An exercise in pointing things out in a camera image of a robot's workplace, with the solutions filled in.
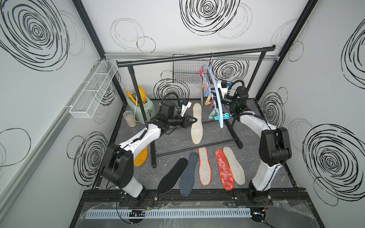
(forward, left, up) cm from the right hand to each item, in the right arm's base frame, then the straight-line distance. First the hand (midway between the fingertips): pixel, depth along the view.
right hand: (206, 93), depth 79 cm
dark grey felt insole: (-39, +10, -31) cm, 51 cm away
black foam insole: (-39, +20, -32) cm, 54 cm away
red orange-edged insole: (-34, -12, -31) cm, 48 cm away
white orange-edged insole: (-32, 0, -31) cm, 45 cm away
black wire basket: (+37, +12, -11) cm, 40 cm away
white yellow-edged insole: (-30, -19, -32) cm, 48 cm away
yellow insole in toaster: (+11, +42, -12) cm, 45 cm away
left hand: (-13, +6, -9) cm, 16 cm away
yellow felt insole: (-27, +39, -30) cm, 56 cm away
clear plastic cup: (-2, +51, -22) cm, 55 cm away
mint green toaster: (+2, +37, -15) cm, 40 cm away
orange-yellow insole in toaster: (+11, +51, -15) cm, 54 cm away
